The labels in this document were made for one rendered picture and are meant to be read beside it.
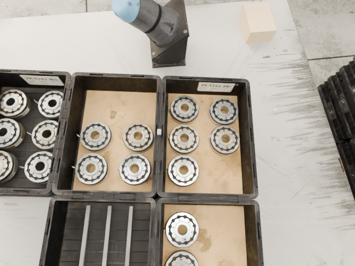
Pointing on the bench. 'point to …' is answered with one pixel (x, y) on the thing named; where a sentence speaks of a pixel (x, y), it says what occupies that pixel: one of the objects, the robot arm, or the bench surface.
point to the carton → (257, 22)
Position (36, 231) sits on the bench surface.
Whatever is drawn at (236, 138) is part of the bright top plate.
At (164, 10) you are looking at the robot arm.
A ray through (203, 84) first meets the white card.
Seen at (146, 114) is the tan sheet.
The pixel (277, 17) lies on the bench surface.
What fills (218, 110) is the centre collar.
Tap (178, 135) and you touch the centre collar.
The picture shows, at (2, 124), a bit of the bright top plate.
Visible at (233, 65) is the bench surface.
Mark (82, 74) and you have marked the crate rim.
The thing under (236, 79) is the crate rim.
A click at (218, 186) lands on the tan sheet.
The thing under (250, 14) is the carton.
